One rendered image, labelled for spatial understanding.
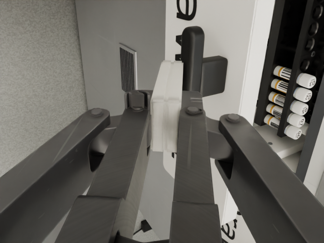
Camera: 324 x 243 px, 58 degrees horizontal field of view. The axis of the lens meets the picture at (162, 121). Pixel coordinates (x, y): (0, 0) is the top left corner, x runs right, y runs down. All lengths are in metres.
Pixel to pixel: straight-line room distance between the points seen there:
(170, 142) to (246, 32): 0.10
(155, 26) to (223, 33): 0.33
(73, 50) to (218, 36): 0.93
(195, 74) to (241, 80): 0.03
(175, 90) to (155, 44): 0.40
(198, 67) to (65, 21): 0.93
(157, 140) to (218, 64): 0.09
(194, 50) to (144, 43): 0.39
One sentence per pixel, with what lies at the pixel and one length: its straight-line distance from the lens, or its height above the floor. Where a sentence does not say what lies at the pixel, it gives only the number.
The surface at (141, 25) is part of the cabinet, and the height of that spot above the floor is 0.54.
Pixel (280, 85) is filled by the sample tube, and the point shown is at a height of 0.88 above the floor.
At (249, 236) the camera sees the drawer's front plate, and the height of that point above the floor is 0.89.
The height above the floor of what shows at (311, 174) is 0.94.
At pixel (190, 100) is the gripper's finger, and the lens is 0.16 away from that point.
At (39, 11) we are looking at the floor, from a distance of 1.09.
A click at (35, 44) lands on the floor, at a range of 1.10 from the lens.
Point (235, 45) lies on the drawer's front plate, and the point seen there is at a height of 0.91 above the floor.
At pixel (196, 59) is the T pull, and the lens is 0.20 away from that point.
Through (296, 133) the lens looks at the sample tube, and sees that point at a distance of 0.33.
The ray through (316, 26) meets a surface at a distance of 0.31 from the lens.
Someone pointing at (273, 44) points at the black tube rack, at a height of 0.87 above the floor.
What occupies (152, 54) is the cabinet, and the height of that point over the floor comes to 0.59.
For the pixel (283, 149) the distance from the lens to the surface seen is 0.37.
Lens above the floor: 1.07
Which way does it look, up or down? 50 degrees down
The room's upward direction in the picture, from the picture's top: 129 degrees clockwise
